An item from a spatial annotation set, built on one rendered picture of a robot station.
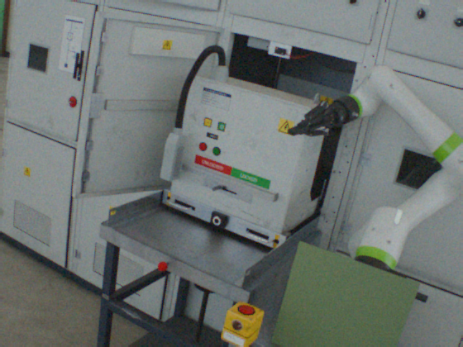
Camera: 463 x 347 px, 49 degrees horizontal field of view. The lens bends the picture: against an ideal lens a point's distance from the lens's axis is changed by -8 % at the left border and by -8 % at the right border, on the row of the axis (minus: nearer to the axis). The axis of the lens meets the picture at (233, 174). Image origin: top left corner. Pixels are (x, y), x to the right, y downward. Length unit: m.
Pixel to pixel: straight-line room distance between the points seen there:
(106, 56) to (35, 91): 1.10
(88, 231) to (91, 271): 0.24
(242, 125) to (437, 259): 0.93
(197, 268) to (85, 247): 1.37
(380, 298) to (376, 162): 0.78
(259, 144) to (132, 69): 0.60
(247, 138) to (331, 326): 0.77
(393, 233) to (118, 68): 1.20
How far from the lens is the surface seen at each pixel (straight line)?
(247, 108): 1.93
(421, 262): 2.19
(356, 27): 2.12
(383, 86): 1.86
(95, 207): 2.90
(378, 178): 2.13
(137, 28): 2.10
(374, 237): 1.57
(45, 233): 3.26
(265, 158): 1.92
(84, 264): 3.09
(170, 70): 2.26
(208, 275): 1.74
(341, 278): 1.48
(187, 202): 2.11
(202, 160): 2.05
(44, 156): 3.13
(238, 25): 2.33
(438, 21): 2.06
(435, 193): 1.92
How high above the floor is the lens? 1.67
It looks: 17 degrees down
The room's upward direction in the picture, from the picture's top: 12 degrees clockwise
